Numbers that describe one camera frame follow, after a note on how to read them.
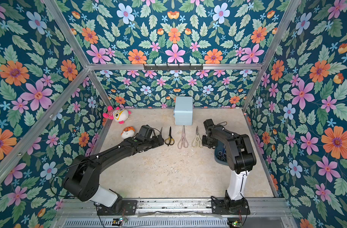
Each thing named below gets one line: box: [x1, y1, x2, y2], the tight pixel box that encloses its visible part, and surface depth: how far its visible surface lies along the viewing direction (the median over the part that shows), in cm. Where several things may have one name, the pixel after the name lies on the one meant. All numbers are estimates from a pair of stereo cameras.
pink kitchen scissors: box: [177, 125, 189, 150], surface depth 102 cm
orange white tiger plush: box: [120, 126, 136, 140], surface depth 101 cm
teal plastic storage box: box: [214, 139, 230, 166], surface depth 92 cm
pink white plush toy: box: [102, 104, 132, 124], surface depth 110 cm
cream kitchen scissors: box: [191, 125, 204, 149], surface depth 102 cm
